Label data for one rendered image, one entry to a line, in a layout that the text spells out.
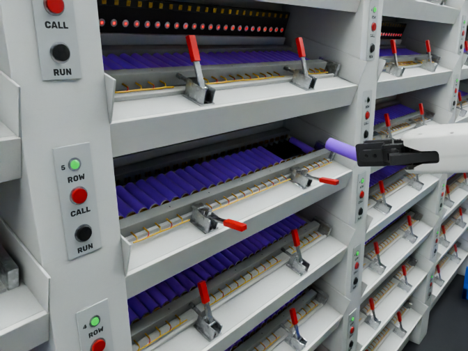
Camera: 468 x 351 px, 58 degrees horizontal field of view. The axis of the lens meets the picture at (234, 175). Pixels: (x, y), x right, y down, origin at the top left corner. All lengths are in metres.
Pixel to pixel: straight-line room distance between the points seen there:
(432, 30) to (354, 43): 0.70
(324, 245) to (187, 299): 0.40
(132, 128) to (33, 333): 0.24
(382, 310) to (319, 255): 0.58
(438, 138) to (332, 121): 0.48
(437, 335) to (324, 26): 1.45
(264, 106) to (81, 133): 0.32
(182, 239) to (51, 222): 0.21
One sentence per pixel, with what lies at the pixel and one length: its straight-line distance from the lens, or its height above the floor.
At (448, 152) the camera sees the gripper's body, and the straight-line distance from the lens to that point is 0.53.
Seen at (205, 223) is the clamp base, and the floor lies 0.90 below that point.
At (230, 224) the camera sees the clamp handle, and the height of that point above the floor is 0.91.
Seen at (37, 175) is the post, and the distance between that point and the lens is 0.45.
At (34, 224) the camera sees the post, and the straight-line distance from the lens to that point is 0.47.
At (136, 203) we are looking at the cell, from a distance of 0.63.
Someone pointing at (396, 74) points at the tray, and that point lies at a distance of 1.18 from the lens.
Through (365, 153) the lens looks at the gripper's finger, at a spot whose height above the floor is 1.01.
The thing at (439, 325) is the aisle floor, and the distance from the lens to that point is 2.12.
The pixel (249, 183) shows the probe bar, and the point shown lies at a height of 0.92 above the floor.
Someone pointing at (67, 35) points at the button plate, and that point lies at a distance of 0.46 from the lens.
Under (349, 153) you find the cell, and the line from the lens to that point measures 0.62.
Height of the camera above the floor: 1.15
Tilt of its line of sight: 16 degrees down
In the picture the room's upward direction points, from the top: 1 degrees counter-clockwise
